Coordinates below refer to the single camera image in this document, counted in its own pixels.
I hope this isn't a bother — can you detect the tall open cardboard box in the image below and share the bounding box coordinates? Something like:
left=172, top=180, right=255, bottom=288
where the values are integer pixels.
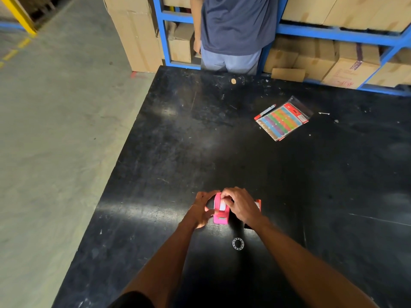
left=102, top=0, right=164, bottom=74

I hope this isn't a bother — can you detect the rainbow striped sticker pack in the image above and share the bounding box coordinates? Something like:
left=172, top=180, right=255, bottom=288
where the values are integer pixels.
left=255, top=96, right=314, bottom=142

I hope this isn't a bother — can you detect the flat cardboard piece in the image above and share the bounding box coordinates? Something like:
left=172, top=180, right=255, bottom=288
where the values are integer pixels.
left=271, top=68, right=306, bottom=83

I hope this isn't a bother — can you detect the blue metal shelf rack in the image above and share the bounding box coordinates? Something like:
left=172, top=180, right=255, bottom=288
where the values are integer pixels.
left=152, top=0, right=411, bottom=97

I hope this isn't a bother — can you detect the person's left forearm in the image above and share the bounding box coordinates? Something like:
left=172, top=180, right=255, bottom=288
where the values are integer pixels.
left=121, top=220, right=200, bottom=305

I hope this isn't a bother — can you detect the row of cardboard boxes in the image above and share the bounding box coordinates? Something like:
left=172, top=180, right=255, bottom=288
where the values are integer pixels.
left=162, top=0, right=411, bottom=33
left=157, top=21, right=411, bottom=90

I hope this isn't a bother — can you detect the person's left hand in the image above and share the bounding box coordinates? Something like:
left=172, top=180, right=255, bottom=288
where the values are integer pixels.
left=183, top=190, right=222, bottom=230

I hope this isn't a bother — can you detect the pink tape dispenser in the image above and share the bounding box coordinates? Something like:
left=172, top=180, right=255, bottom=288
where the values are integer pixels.
left=213, top=192, right=230, bottom=225

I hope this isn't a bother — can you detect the yellow rack post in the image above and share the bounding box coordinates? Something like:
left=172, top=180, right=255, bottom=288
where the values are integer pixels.
left=0, top=0, right=38, bottom=36

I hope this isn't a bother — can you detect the low blue metal beam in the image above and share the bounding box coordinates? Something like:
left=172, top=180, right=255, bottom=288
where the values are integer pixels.
left=0, top=21, right=28, bottom=32

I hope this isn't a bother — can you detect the person's right forearm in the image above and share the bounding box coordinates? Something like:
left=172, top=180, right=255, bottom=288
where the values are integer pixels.
left=252, top=218, right=379, bottom=308

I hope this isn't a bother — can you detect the red and white pen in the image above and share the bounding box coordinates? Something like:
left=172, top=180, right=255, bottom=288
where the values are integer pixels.
left=254, top=104, right=277, bottom=121

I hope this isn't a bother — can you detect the person's black sleeve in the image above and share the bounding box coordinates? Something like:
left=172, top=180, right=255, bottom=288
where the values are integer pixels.
left=107, top=291, right=155, bottom=308

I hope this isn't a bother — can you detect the person's right hand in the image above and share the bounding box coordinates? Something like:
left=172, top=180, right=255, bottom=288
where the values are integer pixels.
left=220, top=187, right=268, bottom=230

